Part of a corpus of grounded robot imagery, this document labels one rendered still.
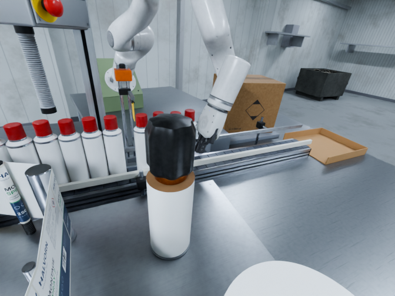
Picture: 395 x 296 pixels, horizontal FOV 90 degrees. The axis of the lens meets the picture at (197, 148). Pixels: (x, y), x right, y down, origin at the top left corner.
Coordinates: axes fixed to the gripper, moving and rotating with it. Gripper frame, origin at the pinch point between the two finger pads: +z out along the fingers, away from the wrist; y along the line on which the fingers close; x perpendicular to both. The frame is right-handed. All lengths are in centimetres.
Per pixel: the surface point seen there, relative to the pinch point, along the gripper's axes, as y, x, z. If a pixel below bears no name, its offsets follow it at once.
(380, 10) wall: -363, 634, -375
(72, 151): 2.6, -38.4, 7.1
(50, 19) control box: -2, -47, -21
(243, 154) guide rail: 4.2, 17.0, -2.5
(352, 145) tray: 6, 85, -20
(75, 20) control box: -7.9, -43.0, -22.9
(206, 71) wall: -335, 169, -33
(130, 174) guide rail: 4.2, -22.5, 11.5
